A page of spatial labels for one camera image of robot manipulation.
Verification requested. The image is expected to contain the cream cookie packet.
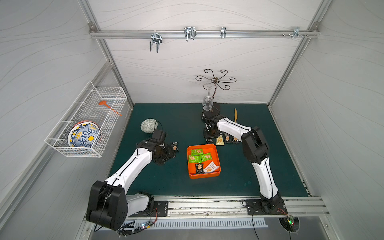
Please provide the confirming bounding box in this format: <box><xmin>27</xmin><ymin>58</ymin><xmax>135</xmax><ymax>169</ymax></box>
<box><xmin>216</xmin><ymin>135</ymin><xmax>225</xmax><ymax>146</ymax></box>

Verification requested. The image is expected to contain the black cookie packet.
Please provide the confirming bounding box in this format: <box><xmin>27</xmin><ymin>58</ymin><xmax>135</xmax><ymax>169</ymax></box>
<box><xmin>232</xmin><ymin>137</ymin><xmax>240</xmax><ymax>144</ymax></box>
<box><xmin>224</xmin><ymin>134</ymin><xmax>232</xmax><ymax>143</ymax></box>
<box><xmin>171</xmin><ymin>142</ymin><xmax>179</xmax><ymax>152</ymax></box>

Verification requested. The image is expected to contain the green cookie packet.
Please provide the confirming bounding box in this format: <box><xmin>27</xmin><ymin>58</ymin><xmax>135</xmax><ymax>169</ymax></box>
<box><xmin>189</xmin><ymin>155</ymin><xmax>202</xmax><ymax>164</ymax></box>
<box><xmin>200</xmin><ymin>153</ymin><xmax>213</xmax><ymax>163</ymax></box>
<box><xmin>191</xmin><ymin>149</ymin><xmax>204</xmax><ymax>156</ymax></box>

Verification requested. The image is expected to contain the orange storage box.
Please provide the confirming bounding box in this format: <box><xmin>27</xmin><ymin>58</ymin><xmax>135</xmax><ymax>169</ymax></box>
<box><xmin>187</xmin><ymin>144</ymin><xmax>222</xmax><ymax>179</ymax></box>

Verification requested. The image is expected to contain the white packet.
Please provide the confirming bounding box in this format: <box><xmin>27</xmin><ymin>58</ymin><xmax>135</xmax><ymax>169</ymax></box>
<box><xmin>204</xmin><ymin>162</ymin><xmax>219</xmax><ymax>174</ymax></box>

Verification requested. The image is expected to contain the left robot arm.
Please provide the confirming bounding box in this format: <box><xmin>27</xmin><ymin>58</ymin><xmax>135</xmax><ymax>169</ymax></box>
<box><xmin>86</xmin><ymin>130</ymin><xmax>176</xmax><ymax>231</ymax></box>

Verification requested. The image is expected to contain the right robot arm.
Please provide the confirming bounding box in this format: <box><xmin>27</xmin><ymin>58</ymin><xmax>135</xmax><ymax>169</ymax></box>
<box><xmin>202</xmin><ymin>111</ymin><xmax>282</xmax><ymax>213</ymax></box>

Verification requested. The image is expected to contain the black scrolled glass stand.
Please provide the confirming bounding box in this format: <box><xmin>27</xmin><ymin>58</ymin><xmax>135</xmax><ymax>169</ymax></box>
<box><xmin>195</xmin><ymin>69</ymin><xmax>237</xmax><ymax>121</ymax></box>

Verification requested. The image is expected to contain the clear wine glass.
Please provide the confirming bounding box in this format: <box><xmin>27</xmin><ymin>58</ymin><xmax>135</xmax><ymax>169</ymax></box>
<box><xmin>203</xmin><ymin>84</ymin><xmax>216</xmax><ymax>111</ymax></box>

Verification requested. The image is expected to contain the orange spoon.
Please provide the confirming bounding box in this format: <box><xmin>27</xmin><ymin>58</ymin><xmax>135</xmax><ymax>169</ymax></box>
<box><xmin>99</xmin><ymin>101</ymin><xmax>122</xmax><ymax>116</ymax></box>

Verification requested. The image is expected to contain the blue yellow patterned plate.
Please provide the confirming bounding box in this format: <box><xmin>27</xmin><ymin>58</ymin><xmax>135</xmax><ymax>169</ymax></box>
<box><xmin>68</xmin><ymin>121</ymin><xmax>100</xmax><ymax>148</ymax></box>

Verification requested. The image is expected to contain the small metal clip hook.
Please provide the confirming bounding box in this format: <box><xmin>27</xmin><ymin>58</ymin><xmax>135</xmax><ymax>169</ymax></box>
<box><xmin>220</xmin><ymin>27</ymin><xmax>227</xmax><ymax>39</ymax></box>

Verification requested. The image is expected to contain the looped metal hook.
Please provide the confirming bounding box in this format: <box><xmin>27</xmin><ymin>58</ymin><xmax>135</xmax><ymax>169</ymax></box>
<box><xmin>184</xmin><ymin>27</ymin><xmax>197</xmax><ymax>42</ymax></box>

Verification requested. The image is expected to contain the double prong metal hook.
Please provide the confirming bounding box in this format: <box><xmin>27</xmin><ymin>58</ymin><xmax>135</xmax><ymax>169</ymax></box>
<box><xmin>150</xmin><ymin>33</ymin><xmax>163</xmax><ymax>53</ymax></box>

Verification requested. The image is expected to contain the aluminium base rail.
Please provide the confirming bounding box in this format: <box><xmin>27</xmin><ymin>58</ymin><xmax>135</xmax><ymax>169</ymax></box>
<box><xmin>83</xmin><ymin>195</ymin><xmax>331</xmax><ymax>221</ymax></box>

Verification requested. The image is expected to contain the white wire basket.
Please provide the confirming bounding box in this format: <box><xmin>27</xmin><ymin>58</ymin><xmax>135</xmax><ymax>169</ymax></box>
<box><xmin>45</xmin><ymin>82</ymin><xmax>127</xmax><ymax>158</ymax></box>

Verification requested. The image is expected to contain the right metal hook bracket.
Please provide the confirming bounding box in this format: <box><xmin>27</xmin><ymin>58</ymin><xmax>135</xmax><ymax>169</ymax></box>
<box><xmin>282</xmin><ymin>27</ymin><xmax>309</xmax><ymax>39</ymax></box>

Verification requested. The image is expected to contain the aluminium top rail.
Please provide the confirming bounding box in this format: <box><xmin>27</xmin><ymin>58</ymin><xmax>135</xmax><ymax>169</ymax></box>
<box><xmin>90</xmin><ymin>29</ymin><xmax>321</xmax><ymax>40</ymax></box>

